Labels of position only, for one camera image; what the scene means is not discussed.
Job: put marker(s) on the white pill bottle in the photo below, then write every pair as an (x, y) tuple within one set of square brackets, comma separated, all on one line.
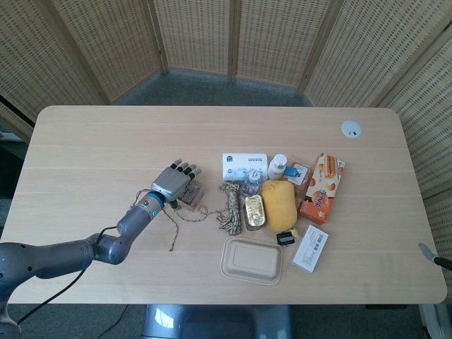
[(276, 167)]

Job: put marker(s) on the small black yellow gadget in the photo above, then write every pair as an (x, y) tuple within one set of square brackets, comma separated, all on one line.
[(285, 238)]

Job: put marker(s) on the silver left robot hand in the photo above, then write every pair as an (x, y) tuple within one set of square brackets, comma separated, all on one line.
[(169, 183)]

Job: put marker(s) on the beige pulp tray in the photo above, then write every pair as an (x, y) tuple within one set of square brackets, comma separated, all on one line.
[(251, 261)]

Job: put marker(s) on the gold tin can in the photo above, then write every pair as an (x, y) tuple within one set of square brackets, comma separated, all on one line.
[(255, 212)]

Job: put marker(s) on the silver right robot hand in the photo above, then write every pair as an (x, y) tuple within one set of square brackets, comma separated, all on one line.
[(429, 254)]

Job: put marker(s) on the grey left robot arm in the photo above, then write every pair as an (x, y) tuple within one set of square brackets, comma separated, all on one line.
[(70, 254)]

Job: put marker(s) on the yellow squash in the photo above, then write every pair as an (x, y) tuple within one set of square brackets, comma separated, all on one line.
[(279, 205)]

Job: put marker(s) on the small clear water bottle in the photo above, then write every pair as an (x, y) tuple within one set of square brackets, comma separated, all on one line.
[(252, 183)]

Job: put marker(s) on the transparent plastic box brown contents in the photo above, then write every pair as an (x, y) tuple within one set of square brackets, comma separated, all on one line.
[(193, 195)]

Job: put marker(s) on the orange biscuit box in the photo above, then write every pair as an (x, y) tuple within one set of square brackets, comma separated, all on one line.
[(319, 194)]

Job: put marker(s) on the thin multicolour twine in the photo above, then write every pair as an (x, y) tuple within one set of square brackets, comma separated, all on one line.
[(174, 233)]

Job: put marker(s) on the flat white labelled box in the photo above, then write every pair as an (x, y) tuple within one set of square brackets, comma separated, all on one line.
[(310, 249)]

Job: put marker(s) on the white cardboard box blue print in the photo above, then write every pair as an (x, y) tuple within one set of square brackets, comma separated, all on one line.
[(243, 162)]

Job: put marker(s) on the bamboo folding screen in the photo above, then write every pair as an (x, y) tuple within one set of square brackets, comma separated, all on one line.
[(106, 42)]

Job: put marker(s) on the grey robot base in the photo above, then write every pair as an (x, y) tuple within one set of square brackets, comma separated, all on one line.
[(215, 323)]

